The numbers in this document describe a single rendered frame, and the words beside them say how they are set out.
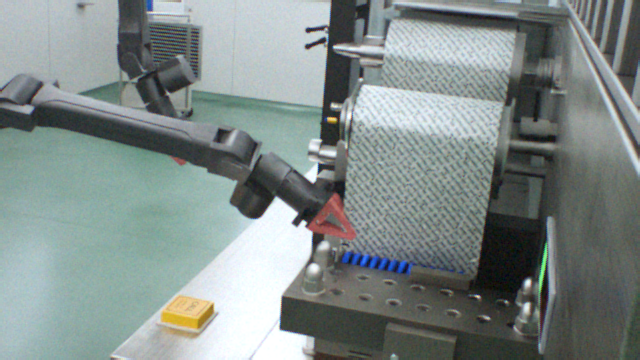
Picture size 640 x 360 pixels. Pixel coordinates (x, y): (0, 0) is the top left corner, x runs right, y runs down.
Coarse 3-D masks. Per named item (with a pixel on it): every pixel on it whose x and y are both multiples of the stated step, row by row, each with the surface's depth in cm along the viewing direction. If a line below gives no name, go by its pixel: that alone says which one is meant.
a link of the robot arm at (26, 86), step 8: (16, 80) 130; (24, 80) 130; (32, 80) 131; (8, 88) 128; (16, 88) 128; (24, 88) 129; (32, 88) 130; (40, 88) 132; (0, 96) 127; (8, 96) 126; (16, 96) 127; (24, 96) 128; (32, 96) 130; (16, 104) 127; (24, 104) 128; (0, 128) 131
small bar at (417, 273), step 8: (416, 272) 123; (424, 272) 123; (432, 272) 123; (440, 272) 123; (448, 272) 124; (416, 280) 123; (424, 280) 123; (432, 280) 123; (440, 280) 122; (448, 280) 122; (456, 280) 122; (464, 280) 121; (464, 288) 122
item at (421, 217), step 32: (352, 160) 127; (352, 192) 129; (384, 192) 127; (416, 192) 126; (448, 192) 124; (480, 192) 123; (352, 224) 130; (384, 224) 129; (416, 224) 127; (448, 224) 126; (480, 224) 124; (384, 256) 130; (416, 256) 129; (448, 256) 127
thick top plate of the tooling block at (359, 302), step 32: (288, 288) 118; (352, 288) 119; (384, 288) 120; (416, 288) 122; (448, 288) 122; (480, 288) 123; (288, 320) 116; (320, 320) 115; (352, 320) 113; (384, 320) 112; (416, 320) 111; (448, 320) 112; (480, 320) 113; (512, 320) 113; (480, 352) 109; (512, 352) 108
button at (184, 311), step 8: (184, 296) 135; (176, 304) 132; (184, 304) 132; (192, 304) 133; (200, 304) 133; (208, 304) 133; (168, 312) 130; (176, 312) 129; (184, 312) 130; (192, 312) 130; (200, 312) 130; (208, 312) 132; (168, 320) 130; (176, 320) 129; (184, 320) 129; (192, 320) 129; (200, 320) 129; (192, 328) 129
